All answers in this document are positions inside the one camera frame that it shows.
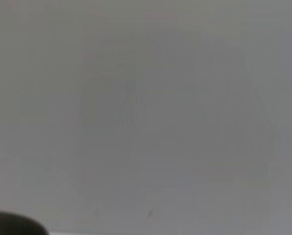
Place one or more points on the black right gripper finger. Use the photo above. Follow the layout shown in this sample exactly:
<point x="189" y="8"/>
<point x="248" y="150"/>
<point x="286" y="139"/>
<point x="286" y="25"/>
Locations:
<point x="12" y="224"/>

